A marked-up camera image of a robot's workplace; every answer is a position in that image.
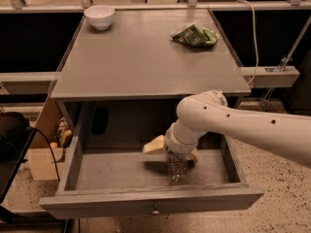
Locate metal frame rail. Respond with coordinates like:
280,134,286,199
240,66,299,88

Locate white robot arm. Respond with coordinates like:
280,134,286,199
142,90,311,168

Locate toys in cardboard box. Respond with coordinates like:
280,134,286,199
50,117,73,149

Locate black chair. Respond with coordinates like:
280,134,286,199
0,112,35,203

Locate white ceramic bowl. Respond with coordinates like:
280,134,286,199
84,5,115,30

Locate cardboard box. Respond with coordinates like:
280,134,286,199
26,100,64,181

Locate grey wooden cabinet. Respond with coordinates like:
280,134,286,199
52,9,250,151

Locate white cable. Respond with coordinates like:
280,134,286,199
236,0,259,85

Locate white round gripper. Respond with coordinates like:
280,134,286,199
142,123,198,163

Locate grey open top drawer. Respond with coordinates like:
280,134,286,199
39,107,265,220

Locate green snack bag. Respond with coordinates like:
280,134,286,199
171,24,220,48

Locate black cable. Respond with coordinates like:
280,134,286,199
28,126,62,183

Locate round metal drawer knob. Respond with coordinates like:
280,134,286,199
151,205,160,216

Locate clear plastic water bottle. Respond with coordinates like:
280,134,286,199
166,150,189,185

